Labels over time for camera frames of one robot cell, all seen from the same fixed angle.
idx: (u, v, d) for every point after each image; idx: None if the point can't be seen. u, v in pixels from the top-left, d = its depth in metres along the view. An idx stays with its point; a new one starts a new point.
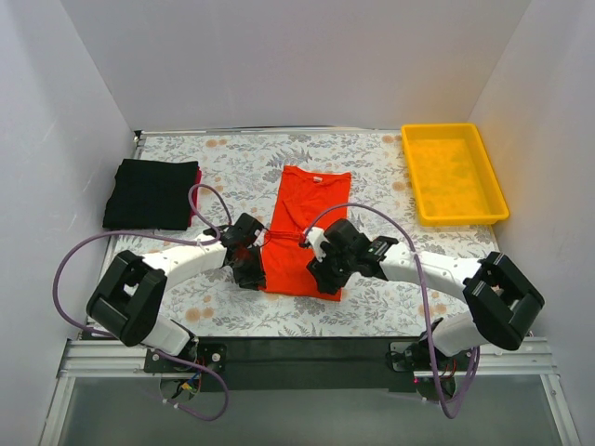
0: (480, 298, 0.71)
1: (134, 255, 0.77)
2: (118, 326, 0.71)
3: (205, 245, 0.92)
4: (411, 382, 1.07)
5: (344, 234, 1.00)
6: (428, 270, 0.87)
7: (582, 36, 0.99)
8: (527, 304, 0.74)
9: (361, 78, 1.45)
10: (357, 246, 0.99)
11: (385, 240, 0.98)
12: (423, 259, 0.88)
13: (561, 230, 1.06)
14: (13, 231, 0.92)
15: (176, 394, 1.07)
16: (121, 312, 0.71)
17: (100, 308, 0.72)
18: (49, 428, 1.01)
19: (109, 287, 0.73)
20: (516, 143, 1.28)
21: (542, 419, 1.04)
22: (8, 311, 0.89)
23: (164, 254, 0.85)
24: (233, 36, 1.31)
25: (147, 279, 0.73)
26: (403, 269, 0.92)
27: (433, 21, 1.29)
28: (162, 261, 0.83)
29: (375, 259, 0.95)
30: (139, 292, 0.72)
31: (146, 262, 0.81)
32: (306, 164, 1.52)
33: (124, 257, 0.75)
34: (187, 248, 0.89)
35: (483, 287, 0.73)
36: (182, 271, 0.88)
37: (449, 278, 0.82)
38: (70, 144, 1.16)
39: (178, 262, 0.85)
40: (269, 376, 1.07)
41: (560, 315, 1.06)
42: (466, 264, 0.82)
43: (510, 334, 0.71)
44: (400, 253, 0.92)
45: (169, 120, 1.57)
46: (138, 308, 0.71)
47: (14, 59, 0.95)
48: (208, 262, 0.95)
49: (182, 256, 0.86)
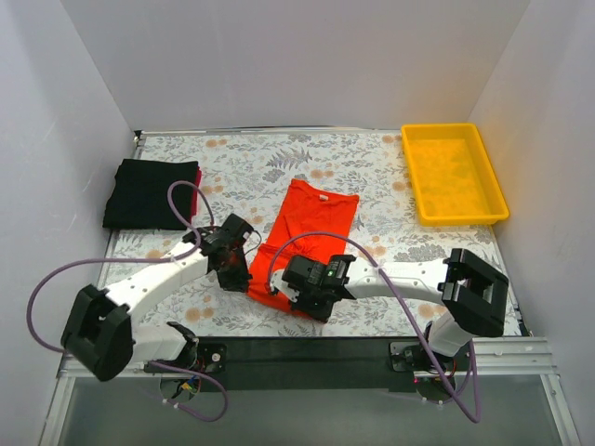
0: (462, 303, 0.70)
1: (98, 290, 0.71)
2: (90, 363, 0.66)
3: (180, 259, 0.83)
4: (411, 382, 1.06)
5: (297, 270, 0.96)
6: (397, 282, 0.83)
7: (583, 36, 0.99)
8: (495, 288, 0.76)
9: (361, 78, 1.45)
10: (317, 279, 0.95)
11: (341, 258, 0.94)
12: (389, 271, 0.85)
13: (561, 230, 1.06)
14: (14, 230, 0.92)
15: (176, 394, 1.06)
16: (89, 353, 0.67)
17: (71, 347, 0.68)
18: (49, 428, 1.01)
19: (76, 326, 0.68)
20: (516, 143, 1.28)
21: (543, 419, 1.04)
22: (8, 311, 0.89)
23: (132, 282, 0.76)
24: (233, 35, 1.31)
25: (111, 319, 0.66)
26: (371, 286, 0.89)
27: (432, 21, 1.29)
28: (129, 293, 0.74)
29: (340, 284, 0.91)
30: (105, 331, 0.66)
31: (112, 295, 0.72)
32: (306, 164, 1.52)
33: (87, 293, 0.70)
34: (158, 269, 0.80)
35: (461, 289, 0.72)
36: (156, 296, 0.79)
37: (422, 286, 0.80)
38: (69, 144, 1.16)
39: (147, 289, 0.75)
40: (269, 376, 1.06)
41: (561, 315, 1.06)
42: (433, 268, 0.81)
43: (494, 324, 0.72)
44: (363, 270, 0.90)
45: (170, 120, 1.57)
46: (107, 347, 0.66)
47: (14, 59, 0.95)
48: (188, 275, 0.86)
49: (152, 282, 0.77)
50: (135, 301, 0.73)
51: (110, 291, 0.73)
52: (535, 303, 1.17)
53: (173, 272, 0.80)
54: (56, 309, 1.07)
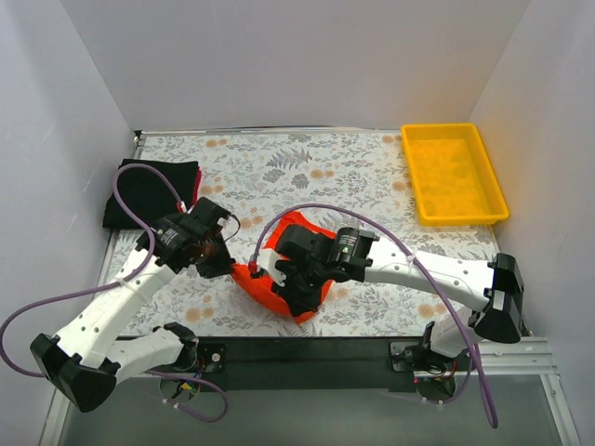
0: (508, 314, 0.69)
1: (45, 339, 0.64)
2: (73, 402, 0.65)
3: (132, 279, 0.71)
4: (411, 383, 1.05)
5: (299, 243, 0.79)
6: (435, 279, 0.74)
7: (583, 35, 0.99)
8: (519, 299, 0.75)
9: (361, 78, 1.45)
10: (321, 254, 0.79)
11: (356, 233, 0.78)
12: (425, 263, 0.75)
13: (561, 230, 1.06)
14: (15, 230, 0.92)
15: (175, 394, 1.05)
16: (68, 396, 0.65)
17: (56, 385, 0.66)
18: (49, 429, 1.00)
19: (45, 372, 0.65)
20: (517, 142, 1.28)
21: (542, 419, 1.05)
22: (9, 311, 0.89)
23: (83, 322, 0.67)
24: (233, 35, 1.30)
25: (63, 372, 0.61)
26: (394, 276, 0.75)
27: (433, 21, 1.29)
28: (81, 336, 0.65)
29: (354, 262, 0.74)
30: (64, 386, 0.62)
31: (64, 345, 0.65)
32: (306, 164, 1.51)
33: (36, 347, 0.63)
34: (109, 300, 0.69)
35: (506, 299, 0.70)
36: (118, 327, 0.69)
37: (465, 287, 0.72)
38: (69, 144, 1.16)
39: (99, 329, 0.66)
40: (270, 376, 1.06)
41: (561, 314, 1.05)
42: (476, 269, 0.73)
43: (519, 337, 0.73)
44: (390, 255, 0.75)
45: (170, 120, 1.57)
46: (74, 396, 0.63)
47: (14, 59, 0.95)
48: (152, 289, 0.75)
49: (103, 318, 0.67)
50: (85, 349, 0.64)
51: (60, 339, 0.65)
52: (535, 303, 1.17)
53: (125, 298, 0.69)
54: (56, 310, 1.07)
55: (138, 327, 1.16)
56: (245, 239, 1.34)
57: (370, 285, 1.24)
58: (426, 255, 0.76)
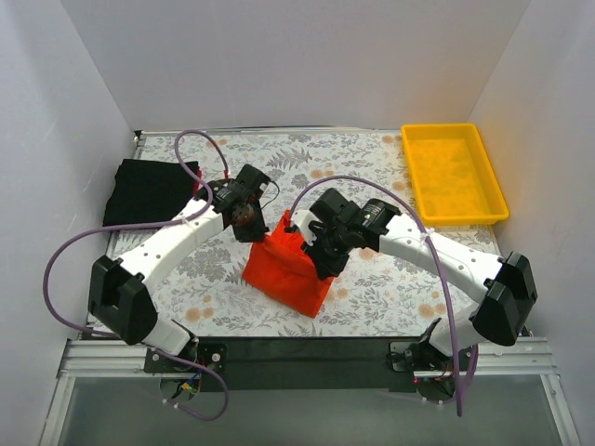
0: (503, 306, 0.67)
1: (109, 258, 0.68)
2: (119, 329, 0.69)
3: (192, 220, 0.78)
4: (411, 382, 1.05)
5: (330, 205, 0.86)
6: (442, 260, 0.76)
7: (583, 35, 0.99)
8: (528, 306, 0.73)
9: (362, 77, 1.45)
10: (347, 217, 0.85)
11: (381, 204, 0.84)
12: (436, 244, 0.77)
13: (562, 230, 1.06)
14: (15, 231, 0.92)
15: (176, 394, 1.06)
16: (118, 321, 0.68)
17: (101, 312, 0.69)
18: (49, 428, 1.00)
19: (99, 296, 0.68)
20: (517, 142, 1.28)
21: (542, 419, 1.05)
22: (9, 310, 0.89)
23: (145, 249, 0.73)
24: (234, 35, 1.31)
25: (125, 289, 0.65)
26: (403, 250, 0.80)
27: (433, 21, 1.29)
28: (143, 261, 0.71)
29: (373, 229, 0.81)
30: (123, 306, 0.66)
31: (126, 266, 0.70)
32: (306, 164, 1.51)
33: (101, 265, 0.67)
34: (170, 235, 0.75)
35: (506, 293, 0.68)
36: (173, 260, 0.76)
37: (467, 274, 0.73)
38: (69, 144, 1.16)
39: (160, 256, 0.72)
40: (269, 376, 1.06)
41: (561, 314, 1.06)
42: (484, 260, 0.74)
43: (510, 336, 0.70)
44: (405, 229, 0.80)
45: (170, 120, 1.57)
46: (127, 319, 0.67)
47: (15, 60, 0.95)
48: (204, 235, 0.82)
49: (165, 247, 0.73)
50: (148, 270, 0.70)
51: (124, 261, 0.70)
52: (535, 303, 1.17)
53: (186, 235, 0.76)
54: (56, 310, 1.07)
55: None
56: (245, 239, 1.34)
57: (370, 285, 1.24)
58: (441, 239, 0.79)
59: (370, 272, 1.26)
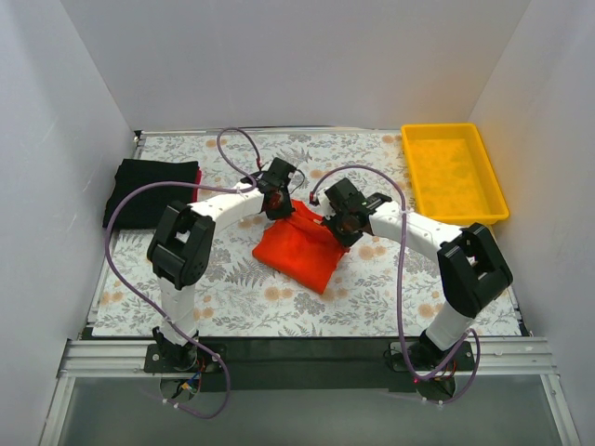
0: (452, 261, 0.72)
1: (181, 203, 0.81)
2: (176, 268, 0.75)
3: (244, 193, 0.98)
4: (411, 382, 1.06)
5: (341, 191, 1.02)
6: (411, 230, 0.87)
7: (583, 35, 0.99)
8: (496, 276, 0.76)
9: (362, 77, 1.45)
10: (351, 203, 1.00)
11: (379, 197, 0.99)
12: (409, 219, 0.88)
13: (561, 230, 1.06)
14: (13, 231, 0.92)
15: (176, 394, 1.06)
16: (178, 256, 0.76)
17: (160, 252, 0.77)
18: (49, 429, 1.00)
19: (165, 235, 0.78)
20: (516, 143, 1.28)
21: (543, 419, 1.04)
22: (9, 310, 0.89)
23: (209, 203, 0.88)
24: (234, 35, 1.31)
25: (197, 227, 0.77)
26: (388, 226, 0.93)
27: (433, 21, 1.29)
28: (208, 209, 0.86)
29: (366, 213, 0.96)
30: (191, 238, 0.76)
31: (196, 210, 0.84)
32: (306, 164, 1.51)
33: (175, 207, 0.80)
34: (230, 198, 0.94)
35: (457, 252, 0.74)
36: (225, 218, 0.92)
37: (429, 240, 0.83)
38: (69, 143, 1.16)
39: (222, 209, 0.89)
40: (270, 376, 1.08)
41: (560, 313, 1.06)
42: (448, 229, 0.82)
43: (471, 300, 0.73)
44: (390, 210, 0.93)
45: (170, 119, 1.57)
46: (193, 251, 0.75)
47: (14, 59, 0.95)
48: (248, 208, 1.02)
49: (226, 204, 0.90)
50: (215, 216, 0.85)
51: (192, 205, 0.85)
52: (535, 303, 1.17)
53: (240, 201, 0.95)
54: (56, 309, 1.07)
55: (138, 327, 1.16)
56: (245, 239, 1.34)
57: (370, 285, 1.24)
58: (417, 216, 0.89)
59: (370, 272, 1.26)
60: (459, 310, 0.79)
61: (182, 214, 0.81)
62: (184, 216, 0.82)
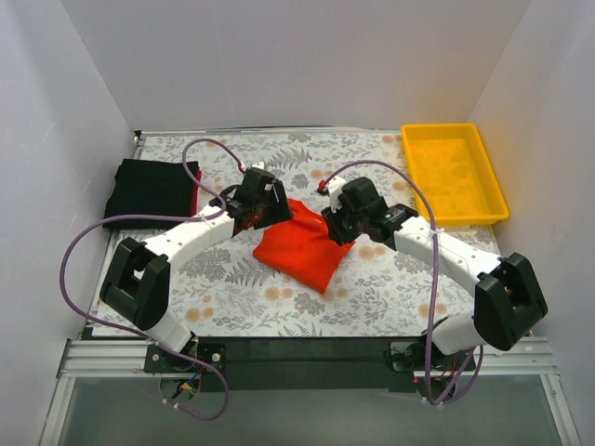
0: (491, 295, 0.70)
1: (133, 241, 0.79)
2: (131, 312, 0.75)
3: (210, 219, 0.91)
4: (411, 382, 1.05)
5: (363, 197, 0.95)
6: (443, 255, 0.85)
7: (583, 35, 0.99)
8: (530, 310, 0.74)
9: (362, 77, 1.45)
10: (374, 211, 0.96)
11: (403, 209, 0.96)
12: (441, 241, 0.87)
13: (561, 231, 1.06)
14: (14, 230, 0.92)
15: (175, 394, 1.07)
16: (132, 300, 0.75)
17: (113, 295, 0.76)
18: (49, 429, 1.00)
19: (117, 277, 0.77)
20: (517, 143, 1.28)
21: (543, 419, 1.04)
22: (9, 311, 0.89)
23: (166, 237, 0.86)
24: (234, 35, 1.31)
25: (150, 267, 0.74)
26: (415, 245, 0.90)
27: (432, 21, 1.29)
28: (165, 245, 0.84)
29: (390, 226, 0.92)
30: (145, 280, 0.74)
31: (150, 248, 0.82)
32: (306, 164, 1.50)
33: (126, 245, 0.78)
34: (193, 228, 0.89)
35: (498, 286, 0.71)
36: (189, 251, 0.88)
37: (464, 267, 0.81)
38: (69, 144, 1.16)
39: (181, 243, 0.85)
40: (270, 376, 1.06)
41: (560, 313, 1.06)
42: (484, 257, 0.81)
43: (506, 336, 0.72)
44: (417, 228, 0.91)
45: (171, 119, 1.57)
46: (146, 294, 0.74)
47: (13, 59, 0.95)
48: (218, 234, 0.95)
49: (186, 237, 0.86)
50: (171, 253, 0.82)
51: (149, 243, 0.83)
52: None
53: (204, 229, 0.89)
54: (56, 310, 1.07)
55: None
56: (245, 239, 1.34)
57: (370, 285, 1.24)
58: (449, 237, 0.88)
59: (370, 272, 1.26)
60: (488, 341, 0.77)
61: (136, 253, 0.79)
62: (138, 255, 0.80)
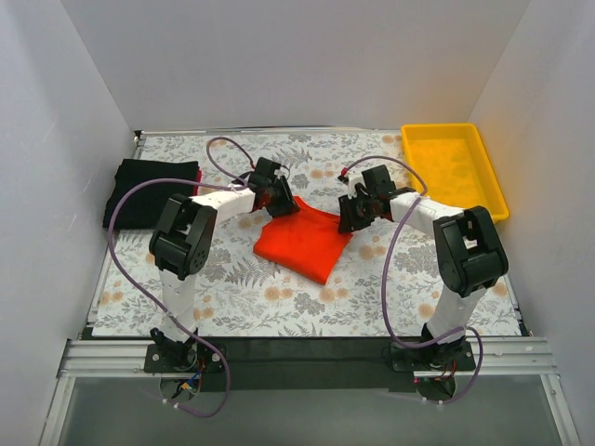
0: (442, 229, 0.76)
1: (181, 196, 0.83)
2: (179, 257, 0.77)
3: (240, 191, 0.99)
4: (411, 382, 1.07)
5: (376, 175, 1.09)
6: (419, 209, 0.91)
7: (583, 35, 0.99)
8: (490, 258, 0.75)
9: (362, 76, 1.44)
10: (382, 190, 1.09)
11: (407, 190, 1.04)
12: (422, 202, 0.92)
13: (561, 230, 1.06)
14: (13, 231, 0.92)
15: (176, 394, 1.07)
16: (181, 246, 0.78)
17: (162, 243, 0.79)
18: (49, 429, 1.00)
19: (167, 227, 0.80)
20: (516, 143, 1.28)
21: (543, 419, 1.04)
22: (8, 311, 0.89)
23: (207, 196, 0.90)
24: (234, 35, 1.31)
25: (201, 216, 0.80)
26: (403, 208, 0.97)
27: (432, 21, 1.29)
28: (207, 201, 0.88)
29: (389, 198, 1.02)
30: (197, 226, 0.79)
31: (195, 201, 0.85)
32: (306, 164, 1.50)
33: (177, 199, 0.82)
34: (226, 193, 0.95)
35: (453, 223, 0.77)
36: (221, 215, 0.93)
37: (432, 216, 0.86)
38: (69, 144, 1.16)
39: (220, 203, 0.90)
40: (269, 376, 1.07)
41: (560, 312, 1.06)
42: (454, 208, 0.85)
43: (457, 271, 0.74)
44: (407, 195, 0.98)
45: (171, 120, 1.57)
46: (197, 239, 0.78)
47: (13, 59, 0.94)
48: (241, 208, 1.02)
49: (224, 198, 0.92)
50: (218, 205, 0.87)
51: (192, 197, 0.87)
52: (535, 303, 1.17)
53: (236, 197, 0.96)
54: (56, 310, 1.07)
55: (138, 327, 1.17)
56: (245, 239, 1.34)
57: (370, 285, 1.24)
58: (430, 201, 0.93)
59: (370, 272, 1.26)
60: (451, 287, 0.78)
61: (183, 207, 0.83)
62: (185, 209, 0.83)
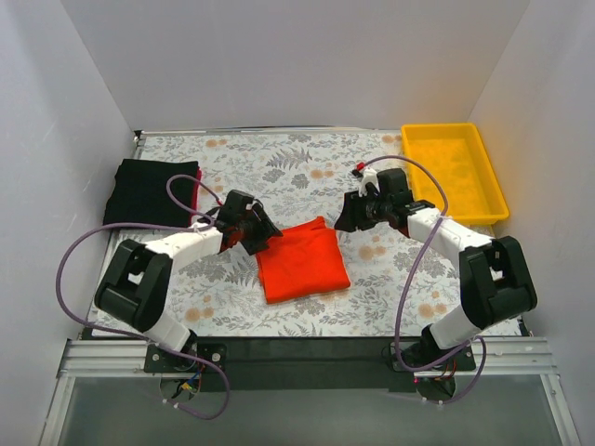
0: (471, 263, 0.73)
1: (133, 242, 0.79)
2: (128, 315, 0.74)
3: (203, 231, 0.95)
4: (411, 382, 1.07)
5: (393, 183, 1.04)
6: (442, 232, 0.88)
7: (584, 35, 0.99)
8: (518, 295, 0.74)
9: (362, 76, 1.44)
10: (399, 201, 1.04)
11: (425, 203, 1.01)
12: (444, 223, 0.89)
13: (561, 230, 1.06)
14: (14, 230, 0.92)
15: (176, 394, 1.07)
16: (131, 300, 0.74)
17: (109, 295, 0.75)
18: (49, 429, 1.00)
19: (115, 276, 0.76)
20: (516, 144, 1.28)
21: (543, 419, 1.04)
22: (8, 310, 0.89)
23: (165, 240, 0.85)
24: (234, 35, 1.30)
25: (152, 267, 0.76)
26: (424, 229, 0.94)
27: (432, 21, 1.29)
28: (164, 247, 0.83)
29: (405, 213, 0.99)
30: (148, 279, 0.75)
31: (151, 247, 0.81)
32: (306, 164, 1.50)
33: (127, 246, 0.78)
34: (187, 237, 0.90)
35: (482, 258, 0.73)
36: (181, 259, 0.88)
37: (456, 242, 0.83)
38: (69, 144, 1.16)
39: (179, 247, 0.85)
40: (269, 376, 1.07)
41: (560, 313, 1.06)
42: (479, 236, 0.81)
43: (483, 309, 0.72)
44: (429, 215, 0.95)
45: (171, 120, 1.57)
46: (147, 293, 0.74)
47: (13, 59, 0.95)
48: (205, 248, 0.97)
49: (182, 242, 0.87)
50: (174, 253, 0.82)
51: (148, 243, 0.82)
52: None
53: (199, 238, 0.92)
54: (56, 310, 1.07)
55: None
56: None
57: (370, 285, 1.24)
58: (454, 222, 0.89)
59: (370, 272, 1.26)
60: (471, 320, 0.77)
61: (135, 254, 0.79)
62: (138, 255, 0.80)
